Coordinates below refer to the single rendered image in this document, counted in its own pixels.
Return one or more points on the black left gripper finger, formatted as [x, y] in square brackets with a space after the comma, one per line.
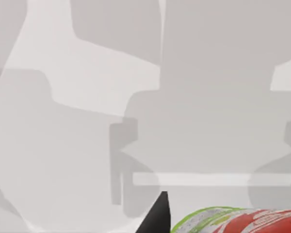
[160, 216]

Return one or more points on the red and white can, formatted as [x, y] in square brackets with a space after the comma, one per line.
[245, 222]

